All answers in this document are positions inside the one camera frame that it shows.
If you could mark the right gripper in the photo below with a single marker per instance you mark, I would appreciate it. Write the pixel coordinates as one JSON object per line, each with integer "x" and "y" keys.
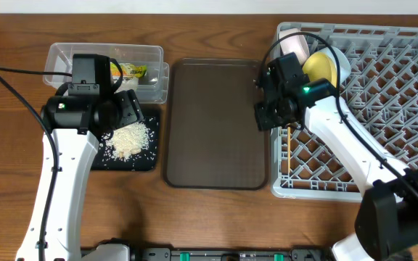
{"x": 265, "y": 122}

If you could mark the white tissue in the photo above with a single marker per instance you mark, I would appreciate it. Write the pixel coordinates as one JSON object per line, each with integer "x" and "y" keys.
{"x": 129, "y": 84}

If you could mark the light blue bowl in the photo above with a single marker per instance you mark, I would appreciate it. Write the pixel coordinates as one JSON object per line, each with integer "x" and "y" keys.
{"x": 345, "y": 66}

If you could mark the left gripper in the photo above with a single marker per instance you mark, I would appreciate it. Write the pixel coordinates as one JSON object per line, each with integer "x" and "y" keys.
{"x": 130, "y": 109}

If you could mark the yellow plate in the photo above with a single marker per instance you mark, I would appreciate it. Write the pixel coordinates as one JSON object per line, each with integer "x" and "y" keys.
{"x": 319, "y": 66}

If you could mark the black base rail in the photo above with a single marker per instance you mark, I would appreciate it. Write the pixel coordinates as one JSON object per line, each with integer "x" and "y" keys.
{"x": 113, "y": 252}

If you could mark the green snack wrapper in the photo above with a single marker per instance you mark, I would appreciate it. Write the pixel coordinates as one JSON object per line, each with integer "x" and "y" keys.
{"x": 129, "y": 71}

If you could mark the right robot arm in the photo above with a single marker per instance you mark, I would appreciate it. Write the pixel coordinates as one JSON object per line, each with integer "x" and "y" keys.
{"x": 387, "y": 219}

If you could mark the rice food scraps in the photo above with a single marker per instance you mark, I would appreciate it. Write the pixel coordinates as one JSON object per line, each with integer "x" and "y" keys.
{"x": 125, "y": 143}

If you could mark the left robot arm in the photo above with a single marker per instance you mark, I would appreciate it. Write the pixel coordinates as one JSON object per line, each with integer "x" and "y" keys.
{"x": 73, "y": 126}

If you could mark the long wooden chopstick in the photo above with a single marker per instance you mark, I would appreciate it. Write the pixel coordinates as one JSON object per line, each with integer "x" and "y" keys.
{"x": 288, "y": 150}

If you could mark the grey dishwasher rack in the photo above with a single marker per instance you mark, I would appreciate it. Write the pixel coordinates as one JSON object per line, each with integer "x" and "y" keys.
{"x": 382, "y": 93}

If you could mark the black plastic tray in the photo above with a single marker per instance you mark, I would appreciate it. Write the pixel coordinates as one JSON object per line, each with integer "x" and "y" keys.
{"x": 145, "y": 160}

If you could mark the clear plastic bin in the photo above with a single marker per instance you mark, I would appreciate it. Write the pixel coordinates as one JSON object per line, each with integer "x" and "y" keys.
{"x": 152, "y": 88}

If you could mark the brown serving tray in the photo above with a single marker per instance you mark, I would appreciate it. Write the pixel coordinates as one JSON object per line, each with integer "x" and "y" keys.
{"x": 213, "y": 139}

